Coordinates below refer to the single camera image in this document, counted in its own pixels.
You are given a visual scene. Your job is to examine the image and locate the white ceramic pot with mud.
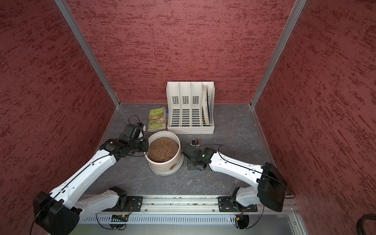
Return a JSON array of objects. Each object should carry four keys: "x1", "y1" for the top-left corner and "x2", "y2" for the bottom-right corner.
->
[{"x1": 146, "y1": 131, "x2": 184, "y2": 175}]

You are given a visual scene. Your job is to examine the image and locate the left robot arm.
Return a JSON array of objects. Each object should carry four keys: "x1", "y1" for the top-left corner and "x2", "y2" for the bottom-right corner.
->
[{"x1": 32, "y1": 122, "x2": 148, "y2": 235}]

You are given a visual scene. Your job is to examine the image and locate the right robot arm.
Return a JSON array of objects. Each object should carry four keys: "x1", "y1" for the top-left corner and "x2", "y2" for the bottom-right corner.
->
[{"x1": 182, "y1": 144, "x2": 287, "y2": 212}]

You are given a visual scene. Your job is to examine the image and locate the green paperback book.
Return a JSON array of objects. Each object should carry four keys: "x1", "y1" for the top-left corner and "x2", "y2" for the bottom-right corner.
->
[{"x1": 147, "y1": 107, "x2": 166, "y2": 132}]

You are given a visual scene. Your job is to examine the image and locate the blue book under green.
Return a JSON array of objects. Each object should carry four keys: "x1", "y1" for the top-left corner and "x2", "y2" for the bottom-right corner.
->
[{"x1": 165, "y1": 109, "x2": 169, "y2": 128}]

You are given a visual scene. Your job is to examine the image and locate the white file organizer rack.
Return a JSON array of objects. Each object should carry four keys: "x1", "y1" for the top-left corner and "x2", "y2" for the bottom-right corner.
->
[{"x1": 166, "y1": 81, "x2": 215, "y2": 134}]

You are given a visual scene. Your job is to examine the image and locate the books in organizer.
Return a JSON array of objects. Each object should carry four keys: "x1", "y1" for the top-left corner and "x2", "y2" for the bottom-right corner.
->
[{"x1": 202, "y1": 85, "x2": 211, "y2": 126}]

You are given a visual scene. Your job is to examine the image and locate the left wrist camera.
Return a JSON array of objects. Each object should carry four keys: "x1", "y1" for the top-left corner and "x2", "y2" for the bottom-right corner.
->
[{"x1": 136, "y1": 122, "x2": 146, "y2": 132}]

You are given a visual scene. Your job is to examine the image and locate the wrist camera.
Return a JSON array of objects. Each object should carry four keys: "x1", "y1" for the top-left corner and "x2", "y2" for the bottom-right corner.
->
[
  {"x1": 191, "y1": 140, "x2": 200, "y2": 148},
  {"x1": 136, "y1": 122, "x2": 146, "y2": 132}
]

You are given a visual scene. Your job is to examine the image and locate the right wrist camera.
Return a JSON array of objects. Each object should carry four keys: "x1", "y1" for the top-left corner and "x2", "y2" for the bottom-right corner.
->
[{"x1": 191, "y1": 140, "x2": 200, "y2": 148}]

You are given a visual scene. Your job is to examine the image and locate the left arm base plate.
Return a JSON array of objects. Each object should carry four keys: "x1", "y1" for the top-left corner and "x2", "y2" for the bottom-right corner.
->
[{"x1": 103, "y1": 196, "x2": 144, "y2": 212}]

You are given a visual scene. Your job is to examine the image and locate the aluminium mounting rail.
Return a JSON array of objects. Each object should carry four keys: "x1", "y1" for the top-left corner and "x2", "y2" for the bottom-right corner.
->
[{"x1": 73, "y1": 194, "x2": 294, "y2": 215}]

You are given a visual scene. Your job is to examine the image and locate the left base cable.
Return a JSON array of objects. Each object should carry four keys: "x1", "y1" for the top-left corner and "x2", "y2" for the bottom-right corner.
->
[{"x1": 95, "y1": 202, "x2": 134, "y2": 231}]

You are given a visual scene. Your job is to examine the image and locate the base cable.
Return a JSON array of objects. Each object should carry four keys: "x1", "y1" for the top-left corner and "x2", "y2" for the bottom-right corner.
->
[
  {"x1": 233, "y1": 205, "x2": 265, "y2": 230},
  {"x1": 95, "y1": 202, "x2": 134, "y2": 231}
]

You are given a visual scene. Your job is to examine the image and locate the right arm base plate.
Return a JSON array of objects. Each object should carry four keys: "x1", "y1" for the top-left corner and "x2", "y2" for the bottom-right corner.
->
[{"x1": 217, "y1": 196, "x2": 258, "y2": 212}]

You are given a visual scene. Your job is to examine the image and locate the right base cable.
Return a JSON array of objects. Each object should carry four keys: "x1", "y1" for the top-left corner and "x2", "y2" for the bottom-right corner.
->
[{"x1": 233, "y1": 205, "x2": 265, "y2": 230}]

